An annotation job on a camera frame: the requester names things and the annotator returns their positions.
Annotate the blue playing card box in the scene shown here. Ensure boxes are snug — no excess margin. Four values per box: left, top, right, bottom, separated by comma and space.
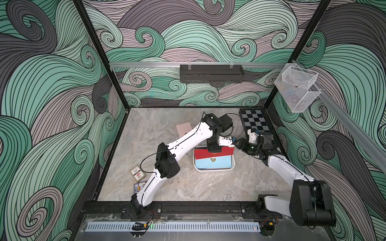
133, 181, 147, 194

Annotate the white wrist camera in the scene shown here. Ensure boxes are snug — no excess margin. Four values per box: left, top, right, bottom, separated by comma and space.
219, 136, 235, 148
247, 129, 259, 144

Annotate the black white chessboard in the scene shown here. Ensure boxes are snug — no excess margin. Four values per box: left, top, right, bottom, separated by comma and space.
238, 109, 273, 144

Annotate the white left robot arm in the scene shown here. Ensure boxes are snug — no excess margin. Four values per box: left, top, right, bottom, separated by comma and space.
131, 113, 233, 215

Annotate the black wall shelf tray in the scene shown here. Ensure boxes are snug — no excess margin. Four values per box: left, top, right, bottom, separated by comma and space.
180, 64, 245, 85

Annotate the light blue envelope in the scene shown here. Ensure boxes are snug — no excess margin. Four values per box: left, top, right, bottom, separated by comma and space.
195, 156, 233, 170

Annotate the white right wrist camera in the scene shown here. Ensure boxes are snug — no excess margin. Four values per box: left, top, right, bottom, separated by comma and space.
247, 129, 259, 144

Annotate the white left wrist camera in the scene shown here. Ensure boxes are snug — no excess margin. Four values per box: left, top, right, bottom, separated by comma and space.
219, 136, 235, 148

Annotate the clear acrylic wall bin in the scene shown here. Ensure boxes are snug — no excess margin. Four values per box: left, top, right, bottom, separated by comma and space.
274, 63, 321, 112

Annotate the framed card box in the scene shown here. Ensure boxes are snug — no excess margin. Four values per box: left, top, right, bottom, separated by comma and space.
130, 165, 146, 183

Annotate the pink envelope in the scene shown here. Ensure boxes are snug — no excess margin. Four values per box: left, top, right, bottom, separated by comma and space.
176, 123, 193, 138

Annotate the white plastic storage box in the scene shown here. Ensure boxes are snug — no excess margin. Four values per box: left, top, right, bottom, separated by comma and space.
193, 147, 235, 173

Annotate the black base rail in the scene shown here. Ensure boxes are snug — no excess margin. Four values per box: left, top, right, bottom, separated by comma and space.
81, 201, 281, 219

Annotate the white perforated cable duct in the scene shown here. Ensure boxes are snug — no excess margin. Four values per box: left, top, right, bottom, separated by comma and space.
85, 221, 260, 233

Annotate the red envelope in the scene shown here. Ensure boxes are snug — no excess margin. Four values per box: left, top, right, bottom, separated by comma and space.
194, 147, 234, 159

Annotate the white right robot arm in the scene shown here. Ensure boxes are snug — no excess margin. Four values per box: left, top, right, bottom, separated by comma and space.
232, 133, 336, 228

